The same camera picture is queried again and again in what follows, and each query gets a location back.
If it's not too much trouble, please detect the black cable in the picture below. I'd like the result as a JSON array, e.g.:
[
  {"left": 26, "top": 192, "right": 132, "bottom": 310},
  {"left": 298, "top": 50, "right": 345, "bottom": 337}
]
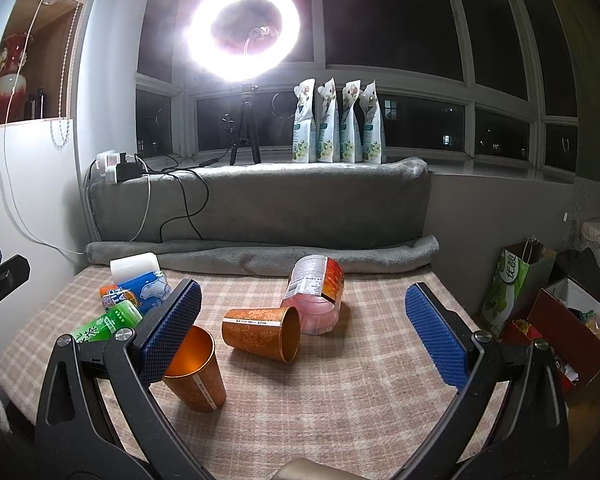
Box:
[{"left": 141, "top": 157, "right": 232, "bottom": 244}]

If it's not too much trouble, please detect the long white wall cable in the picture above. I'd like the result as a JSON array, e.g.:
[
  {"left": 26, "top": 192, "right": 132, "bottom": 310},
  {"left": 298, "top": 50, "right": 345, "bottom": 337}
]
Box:
[{"left": 0, "top": 0, "right": 88, "bottom": 257}]

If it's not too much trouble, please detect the white power strip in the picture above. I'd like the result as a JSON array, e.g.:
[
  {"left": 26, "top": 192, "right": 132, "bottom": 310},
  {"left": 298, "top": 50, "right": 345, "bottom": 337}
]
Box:
[{"left": 94, "top": 150, "right": 147, "bottom": 184}]

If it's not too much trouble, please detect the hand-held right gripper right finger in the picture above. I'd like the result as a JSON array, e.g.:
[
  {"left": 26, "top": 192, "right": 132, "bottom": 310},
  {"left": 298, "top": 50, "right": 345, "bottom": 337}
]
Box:
[{"left": 395, "top": 282, "right": 571, "bottom": 480}]

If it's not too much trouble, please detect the green tea bottle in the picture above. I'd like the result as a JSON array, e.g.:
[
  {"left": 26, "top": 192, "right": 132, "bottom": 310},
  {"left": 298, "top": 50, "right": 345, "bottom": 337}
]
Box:
[{"left": 70, "top": 302, "right": 144, "bottom": 347}]

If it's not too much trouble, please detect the pink clear plastic jar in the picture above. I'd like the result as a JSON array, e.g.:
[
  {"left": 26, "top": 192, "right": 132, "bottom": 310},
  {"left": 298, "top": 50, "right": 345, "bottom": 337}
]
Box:
[{"left": 281, "top": 255, "right": 346, "bottom": 336}]

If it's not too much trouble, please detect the black plug adapter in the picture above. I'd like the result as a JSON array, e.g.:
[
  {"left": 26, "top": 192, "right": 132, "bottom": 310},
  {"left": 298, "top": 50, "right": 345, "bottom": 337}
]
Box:
[{"left": 115, "top": 155, "right": 144, "bottom": 181}]

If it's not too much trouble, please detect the ring light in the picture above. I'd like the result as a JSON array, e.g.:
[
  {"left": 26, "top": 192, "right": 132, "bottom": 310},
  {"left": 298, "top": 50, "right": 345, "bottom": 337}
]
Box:
[{"left": 182, "top": 0, "right": 301, "bottom": 84}]

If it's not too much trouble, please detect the orange patterned metal cup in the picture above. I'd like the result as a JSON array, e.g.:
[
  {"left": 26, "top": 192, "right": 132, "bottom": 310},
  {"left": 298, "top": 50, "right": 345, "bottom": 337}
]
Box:
[
  {"left": 161, "top": 324, "right": 227, "bottom": 414},
  {"left": 222, "top": 305, "right": 302, "bottom": 364}
]

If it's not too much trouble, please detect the red white vase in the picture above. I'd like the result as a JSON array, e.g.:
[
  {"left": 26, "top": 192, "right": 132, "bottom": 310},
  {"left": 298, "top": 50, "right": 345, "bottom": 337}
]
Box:
[{"left": 0, "top": 32, "right": 34, "bottom": 124}]

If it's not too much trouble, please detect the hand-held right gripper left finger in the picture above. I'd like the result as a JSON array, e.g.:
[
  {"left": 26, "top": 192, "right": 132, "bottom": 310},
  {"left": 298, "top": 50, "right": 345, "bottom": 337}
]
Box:
[{"left": 34, "top": 279, "right": 216, "bottom": 480}]

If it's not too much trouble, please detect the short white cable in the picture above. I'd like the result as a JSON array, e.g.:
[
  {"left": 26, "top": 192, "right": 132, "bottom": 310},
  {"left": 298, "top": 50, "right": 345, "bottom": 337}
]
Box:
[{"left": 130, "top": 175, "right": 154, "bottom": 244}]

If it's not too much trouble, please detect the grey plush cushion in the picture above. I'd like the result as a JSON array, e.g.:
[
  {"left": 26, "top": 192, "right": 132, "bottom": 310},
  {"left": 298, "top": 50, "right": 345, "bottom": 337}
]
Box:
[{"left": 87, "top": 157, "right": 431, "bottom": 257}]

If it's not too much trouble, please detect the dark bottle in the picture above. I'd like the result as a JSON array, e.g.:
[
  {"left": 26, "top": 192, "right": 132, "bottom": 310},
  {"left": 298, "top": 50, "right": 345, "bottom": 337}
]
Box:
[{"left": 24, "top": 88, "right": 49, "bottom": 121}]

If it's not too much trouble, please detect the wooden wall shelf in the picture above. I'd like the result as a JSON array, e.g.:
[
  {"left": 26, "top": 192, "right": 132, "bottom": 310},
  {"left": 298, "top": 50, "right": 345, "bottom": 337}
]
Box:
[{"left": 0, "top": 0, "right": 107, "bottom": 129}]

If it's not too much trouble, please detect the black tripod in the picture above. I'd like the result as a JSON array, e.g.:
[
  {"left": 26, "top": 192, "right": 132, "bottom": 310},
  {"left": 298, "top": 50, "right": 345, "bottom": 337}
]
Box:
[{"left": 220, "top": 82, "right": 264, "bottom": 166}]

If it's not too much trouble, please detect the white bead cord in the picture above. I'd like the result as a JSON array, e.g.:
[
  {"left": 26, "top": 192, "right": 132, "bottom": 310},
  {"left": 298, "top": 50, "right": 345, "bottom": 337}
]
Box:
[{"left": 50, "top": 0, "right": 89, "bottom": 149}]

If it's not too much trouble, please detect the green paper bag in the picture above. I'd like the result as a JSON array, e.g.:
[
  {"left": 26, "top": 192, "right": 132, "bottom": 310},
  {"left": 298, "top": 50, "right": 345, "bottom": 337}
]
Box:
[{"left": 481, "top": 241, "right": 559, "bottom": 339}]

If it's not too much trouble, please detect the rolled grey blanket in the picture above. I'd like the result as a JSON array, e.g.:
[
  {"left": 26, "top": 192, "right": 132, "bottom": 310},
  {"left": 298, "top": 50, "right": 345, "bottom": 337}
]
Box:
[{"left": 86, "top": 234, "right": 440, "bottom": 275}]

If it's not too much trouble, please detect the red cardboard box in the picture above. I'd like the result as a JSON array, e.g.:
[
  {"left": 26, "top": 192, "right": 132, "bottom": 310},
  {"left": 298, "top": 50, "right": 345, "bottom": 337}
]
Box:
[{"left": 527, "top": 276, "right": 600, "bottom": 387}]

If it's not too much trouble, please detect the white green standing pouch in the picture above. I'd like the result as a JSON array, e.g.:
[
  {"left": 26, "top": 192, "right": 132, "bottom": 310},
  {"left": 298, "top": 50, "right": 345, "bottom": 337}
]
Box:
[
  {"left": 360, "top": 78, "right": 385, "bottom": 165},
  {"left": 339, "top": 79, "right": 363, "bottom": 164},
  {"left": 315, "top": 77, "right": 339, "bottom": 164},
  {"left": 292, "top": 78, "right": 315, "bottom": 164}
]

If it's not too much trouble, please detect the orange soda can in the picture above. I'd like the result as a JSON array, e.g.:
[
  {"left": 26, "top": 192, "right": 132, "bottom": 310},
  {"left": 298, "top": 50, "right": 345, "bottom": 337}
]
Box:
[{"left": 99, "top": 284, "right": 142, "bottom": 312}]

